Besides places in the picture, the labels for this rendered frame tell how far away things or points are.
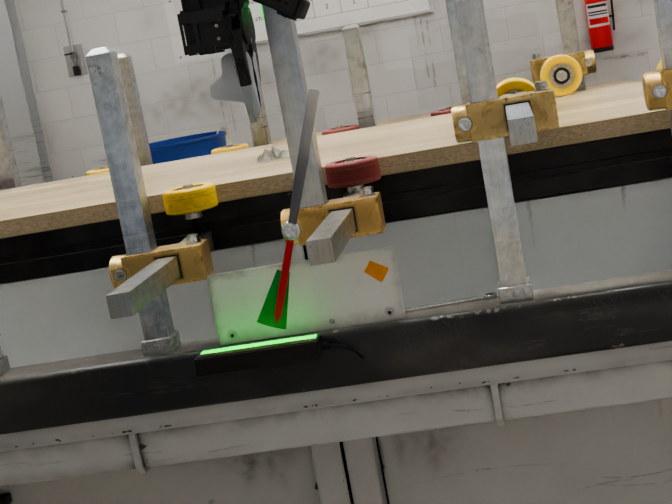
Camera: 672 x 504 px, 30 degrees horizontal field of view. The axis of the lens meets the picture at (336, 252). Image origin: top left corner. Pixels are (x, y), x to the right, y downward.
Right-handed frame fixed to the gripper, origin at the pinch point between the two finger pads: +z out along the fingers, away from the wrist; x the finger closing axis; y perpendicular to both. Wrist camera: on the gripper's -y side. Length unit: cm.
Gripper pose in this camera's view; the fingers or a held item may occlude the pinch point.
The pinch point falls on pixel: (257, 111)
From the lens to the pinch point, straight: 162.5
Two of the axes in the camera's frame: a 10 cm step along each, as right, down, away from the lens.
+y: -9.8, 1.5, 1.5
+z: 1.8, 9.7, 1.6
